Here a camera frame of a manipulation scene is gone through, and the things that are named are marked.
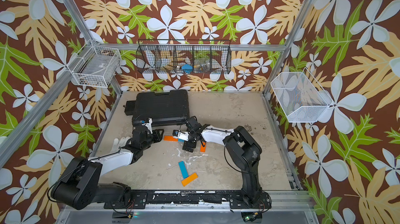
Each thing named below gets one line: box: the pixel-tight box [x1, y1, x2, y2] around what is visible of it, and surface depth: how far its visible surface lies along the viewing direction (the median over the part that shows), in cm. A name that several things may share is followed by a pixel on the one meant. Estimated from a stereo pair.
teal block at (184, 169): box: [178, 160, 190, 179], surface depth 86 cm
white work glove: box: [109, 136, 132, 155], surface depth 95 cm
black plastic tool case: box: [123, 89, 190, 127], surface depth 107 cm
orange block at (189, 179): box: [181, 172, 199, 188], surface depth 82 cm
